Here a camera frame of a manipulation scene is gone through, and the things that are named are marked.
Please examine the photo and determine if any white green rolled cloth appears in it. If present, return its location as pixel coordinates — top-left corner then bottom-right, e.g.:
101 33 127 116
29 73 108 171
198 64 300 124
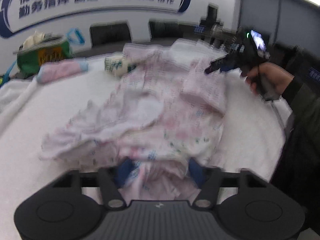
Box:
105 54 137 78

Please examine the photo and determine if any person's right hand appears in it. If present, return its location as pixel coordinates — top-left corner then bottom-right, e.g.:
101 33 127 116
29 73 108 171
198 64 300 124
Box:
241 62 294 95

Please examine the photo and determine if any white fluffy blanket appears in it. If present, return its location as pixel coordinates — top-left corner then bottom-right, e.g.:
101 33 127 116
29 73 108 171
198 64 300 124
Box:
1 57 290 239

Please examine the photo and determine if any black chair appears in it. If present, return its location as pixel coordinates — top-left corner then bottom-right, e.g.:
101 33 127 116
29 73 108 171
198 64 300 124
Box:
89 22 131 47
148 20 197 40

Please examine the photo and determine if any pink floral garment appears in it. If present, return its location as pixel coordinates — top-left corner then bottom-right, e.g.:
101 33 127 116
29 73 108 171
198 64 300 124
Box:
40 40 226 202

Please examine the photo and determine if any folded pink cloth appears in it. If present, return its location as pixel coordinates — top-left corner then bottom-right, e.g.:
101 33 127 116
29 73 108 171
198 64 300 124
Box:
36 60 88 85

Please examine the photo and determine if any person in dark shirt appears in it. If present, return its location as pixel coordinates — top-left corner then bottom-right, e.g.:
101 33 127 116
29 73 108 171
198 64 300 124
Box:
271 47 319 233

